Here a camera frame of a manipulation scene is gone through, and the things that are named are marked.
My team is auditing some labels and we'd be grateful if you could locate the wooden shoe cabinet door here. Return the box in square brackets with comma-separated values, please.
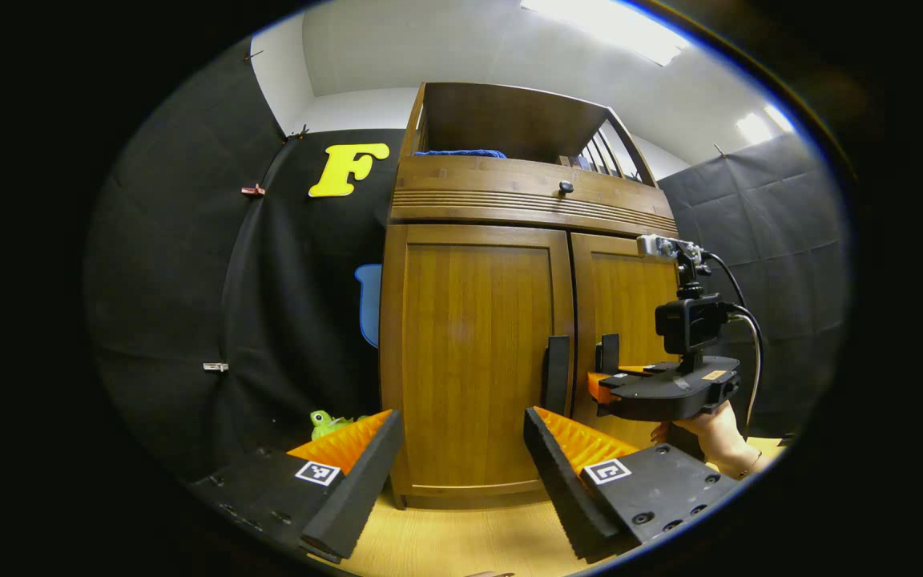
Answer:
[570, 232, 680, 450]
[381, 224, 576, 498]

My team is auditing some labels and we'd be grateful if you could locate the wooden double-door shoe cabinet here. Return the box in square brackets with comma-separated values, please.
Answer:
[379, 82, 680, 511]

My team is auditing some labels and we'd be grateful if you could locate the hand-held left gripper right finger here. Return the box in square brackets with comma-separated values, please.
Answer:
[523, 406, 747, 564]

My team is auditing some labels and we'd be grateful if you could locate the large ceiling light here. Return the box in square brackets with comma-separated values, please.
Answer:
[519, 0, 691, 67]

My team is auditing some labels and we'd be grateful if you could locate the black backdrop cloth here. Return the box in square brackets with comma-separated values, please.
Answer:
[85, 36, 851, 482]

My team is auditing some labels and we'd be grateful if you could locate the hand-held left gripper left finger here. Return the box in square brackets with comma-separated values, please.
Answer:
[189, 409, 406, 566]

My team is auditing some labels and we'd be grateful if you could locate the small ceiling light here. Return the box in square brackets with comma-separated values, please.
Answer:
[736, 104, 795, 145]

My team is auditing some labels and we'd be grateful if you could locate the wooden cabinet drawer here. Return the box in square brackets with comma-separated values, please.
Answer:
[389, 155, 679, 239]

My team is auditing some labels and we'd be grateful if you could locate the black door handle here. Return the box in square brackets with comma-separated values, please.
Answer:
[596, 333, 621, 376]
[543, 335, 571, 416]

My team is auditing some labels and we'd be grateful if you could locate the green toy frog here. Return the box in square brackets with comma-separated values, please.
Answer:
[309, 410, 370, 442]

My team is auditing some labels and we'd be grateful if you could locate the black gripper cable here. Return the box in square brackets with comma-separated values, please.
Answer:
[706, 252, 765, 426]

